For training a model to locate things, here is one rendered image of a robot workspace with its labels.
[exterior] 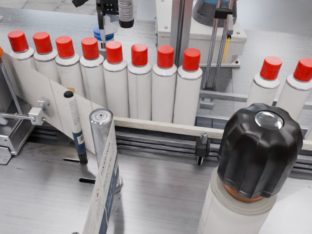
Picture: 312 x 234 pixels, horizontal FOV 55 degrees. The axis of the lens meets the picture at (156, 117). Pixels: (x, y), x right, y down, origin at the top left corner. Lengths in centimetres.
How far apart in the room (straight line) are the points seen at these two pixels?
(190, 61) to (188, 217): 29
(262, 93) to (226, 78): 37
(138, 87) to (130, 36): 57
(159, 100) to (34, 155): 29
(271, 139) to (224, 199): 11
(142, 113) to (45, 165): 23
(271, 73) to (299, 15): 93
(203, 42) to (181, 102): 38
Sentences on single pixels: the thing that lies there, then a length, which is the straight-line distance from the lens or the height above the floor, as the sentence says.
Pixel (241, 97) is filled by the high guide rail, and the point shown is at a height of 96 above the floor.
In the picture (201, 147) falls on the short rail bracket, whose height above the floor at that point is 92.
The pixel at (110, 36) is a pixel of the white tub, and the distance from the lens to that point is 107.
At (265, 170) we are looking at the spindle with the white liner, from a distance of 32.
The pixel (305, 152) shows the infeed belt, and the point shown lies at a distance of 75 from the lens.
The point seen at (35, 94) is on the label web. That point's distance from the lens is 67.
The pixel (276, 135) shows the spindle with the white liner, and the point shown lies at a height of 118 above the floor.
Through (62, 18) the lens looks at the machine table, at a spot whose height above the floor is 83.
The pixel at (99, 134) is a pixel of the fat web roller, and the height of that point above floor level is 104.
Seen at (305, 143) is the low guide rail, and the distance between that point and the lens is 72.
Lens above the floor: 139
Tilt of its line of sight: 43 degrees down
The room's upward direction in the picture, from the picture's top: 2 degrees clockwise
